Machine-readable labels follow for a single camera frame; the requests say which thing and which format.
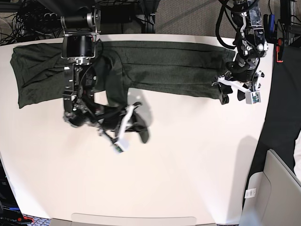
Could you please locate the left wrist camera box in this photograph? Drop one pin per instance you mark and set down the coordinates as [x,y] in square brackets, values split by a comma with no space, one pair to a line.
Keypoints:
[253,97]

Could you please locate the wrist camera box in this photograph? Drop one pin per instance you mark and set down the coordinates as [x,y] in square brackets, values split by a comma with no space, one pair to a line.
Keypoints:
[121,145]
[253,97]

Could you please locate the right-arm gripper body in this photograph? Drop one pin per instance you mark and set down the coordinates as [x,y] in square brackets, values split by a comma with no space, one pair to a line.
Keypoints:
[114,121]

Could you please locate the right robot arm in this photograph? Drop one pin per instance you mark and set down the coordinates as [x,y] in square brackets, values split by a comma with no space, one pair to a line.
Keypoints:
[95,92]

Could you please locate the green long-sleeve shirt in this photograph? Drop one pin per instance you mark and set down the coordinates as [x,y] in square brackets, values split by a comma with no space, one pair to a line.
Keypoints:
[169,67]

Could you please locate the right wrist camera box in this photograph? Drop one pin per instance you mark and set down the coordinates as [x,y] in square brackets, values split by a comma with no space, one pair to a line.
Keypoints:
[121,145]

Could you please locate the beige plastic bin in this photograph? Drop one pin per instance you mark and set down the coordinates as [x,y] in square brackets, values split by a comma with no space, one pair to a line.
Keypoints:
[273,196]

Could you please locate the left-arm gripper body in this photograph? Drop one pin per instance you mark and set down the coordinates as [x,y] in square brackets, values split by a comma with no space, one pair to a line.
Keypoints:
[243,78]

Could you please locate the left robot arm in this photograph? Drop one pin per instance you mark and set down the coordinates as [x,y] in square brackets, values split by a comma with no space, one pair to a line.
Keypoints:
[250,42]

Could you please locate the red clamp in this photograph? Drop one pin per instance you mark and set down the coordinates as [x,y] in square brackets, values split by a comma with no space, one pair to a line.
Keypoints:
[279,50]

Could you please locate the black box with text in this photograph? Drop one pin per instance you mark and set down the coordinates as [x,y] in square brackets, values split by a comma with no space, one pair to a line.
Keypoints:
[7,217]

